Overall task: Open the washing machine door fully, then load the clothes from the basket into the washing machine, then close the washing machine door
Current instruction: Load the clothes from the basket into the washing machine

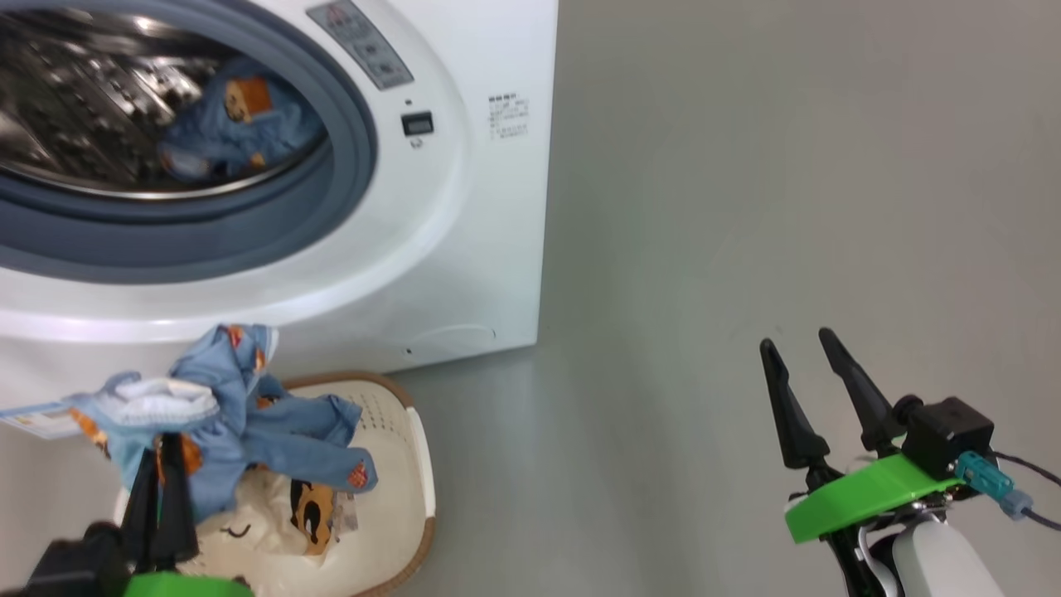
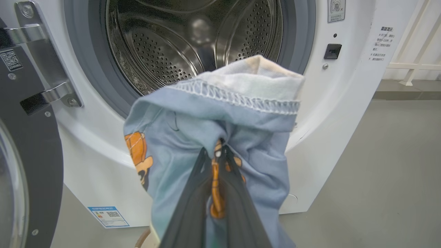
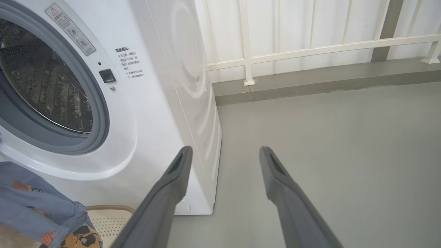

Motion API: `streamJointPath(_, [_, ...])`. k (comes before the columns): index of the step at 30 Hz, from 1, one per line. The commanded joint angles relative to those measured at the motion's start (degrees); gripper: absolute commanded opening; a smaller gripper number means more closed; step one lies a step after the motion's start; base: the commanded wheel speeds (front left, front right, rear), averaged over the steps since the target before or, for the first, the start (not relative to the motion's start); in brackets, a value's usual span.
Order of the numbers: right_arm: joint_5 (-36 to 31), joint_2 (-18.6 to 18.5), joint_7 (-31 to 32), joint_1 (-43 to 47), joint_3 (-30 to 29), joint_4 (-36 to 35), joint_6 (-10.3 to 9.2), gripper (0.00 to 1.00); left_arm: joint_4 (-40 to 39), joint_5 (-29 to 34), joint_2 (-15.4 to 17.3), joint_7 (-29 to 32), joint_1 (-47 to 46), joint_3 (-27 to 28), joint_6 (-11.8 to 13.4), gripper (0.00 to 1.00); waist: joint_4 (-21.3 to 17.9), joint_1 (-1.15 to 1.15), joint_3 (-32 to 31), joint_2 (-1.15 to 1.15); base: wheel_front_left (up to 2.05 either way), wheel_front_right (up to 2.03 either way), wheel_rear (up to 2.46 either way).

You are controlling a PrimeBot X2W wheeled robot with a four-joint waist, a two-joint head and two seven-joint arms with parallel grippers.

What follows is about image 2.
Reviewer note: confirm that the round washing machine door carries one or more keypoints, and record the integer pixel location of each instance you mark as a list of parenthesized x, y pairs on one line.
[(34, 144)]

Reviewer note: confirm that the grey warning label sticker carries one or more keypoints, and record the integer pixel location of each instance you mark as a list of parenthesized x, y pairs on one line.
[(336, 10)]

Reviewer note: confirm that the white front-load washing machine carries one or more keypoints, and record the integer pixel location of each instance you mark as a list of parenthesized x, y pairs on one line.
[(330, 137)]

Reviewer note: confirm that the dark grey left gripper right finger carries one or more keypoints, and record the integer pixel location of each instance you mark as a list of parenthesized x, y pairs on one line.
[(241, 220)]

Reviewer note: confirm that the blue energy label sticker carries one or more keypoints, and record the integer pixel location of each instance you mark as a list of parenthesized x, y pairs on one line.
[(108, 216)]

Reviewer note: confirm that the round white drain filter cover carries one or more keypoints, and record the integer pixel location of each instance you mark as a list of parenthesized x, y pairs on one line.
[(293, 199)]

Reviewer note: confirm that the cream and blue printed garment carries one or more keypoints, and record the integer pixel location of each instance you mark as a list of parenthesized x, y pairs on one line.
[(186, 137)]

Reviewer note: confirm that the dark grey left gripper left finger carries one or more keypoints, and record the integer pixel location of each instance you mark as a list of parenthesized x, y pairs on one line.
[(187, 220)]

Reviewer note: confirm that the white metal railing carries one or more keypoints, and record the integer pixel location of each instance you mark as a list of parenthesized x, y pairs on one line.
[(415, 62)]

